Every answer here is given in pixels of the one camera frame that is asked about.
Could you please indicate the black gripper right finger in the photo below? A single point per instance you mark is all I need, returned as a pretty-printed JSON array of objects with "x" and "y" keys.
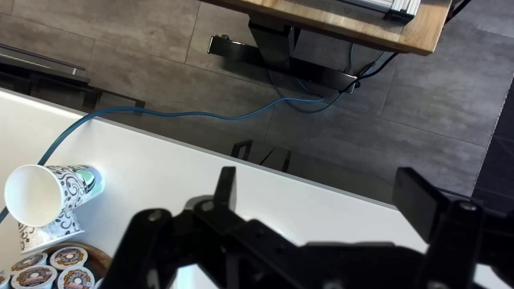
[{"x": 460, "y": 241}]

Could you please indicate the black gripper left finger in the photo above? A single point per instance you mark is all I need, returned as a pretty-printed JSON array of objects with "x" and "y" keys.
[{"x": 177, "y": 246}]

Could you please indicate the upside-down patterned paper cup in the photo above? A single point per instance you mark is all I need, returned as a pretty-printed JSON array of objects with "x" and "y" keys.
[{"x": 53, "y": 231}]

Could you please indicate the upright patterned paper cup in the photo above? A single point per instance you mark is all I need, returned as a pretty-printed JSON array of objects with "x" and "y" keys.
[{"x": 33, "y": 196}]

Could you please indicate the coffee pod with brown lid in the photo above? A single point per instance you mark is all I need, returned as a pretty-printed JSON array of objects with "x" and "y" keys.
[
  {"x": 29, "y": 262},
  {"x": 36, "y": 276},
  {"x": 68, "y": 257},
  {"x": 76, "y": 278}
]

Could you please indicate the black desk leg base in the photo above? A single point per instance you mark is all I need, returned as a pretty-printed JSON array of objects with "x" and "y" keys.
[{"x": 278, "y": 53}]

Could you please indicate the wooden desk top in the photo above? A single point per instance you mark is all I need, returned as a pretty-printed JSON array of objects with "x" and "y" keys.
[{"x": 343, "y": 26}]

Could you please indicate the grey device on desk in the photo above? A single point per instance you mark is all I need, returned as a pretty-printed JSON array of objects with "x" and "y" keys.
[{"x": 391, "y": 7}]

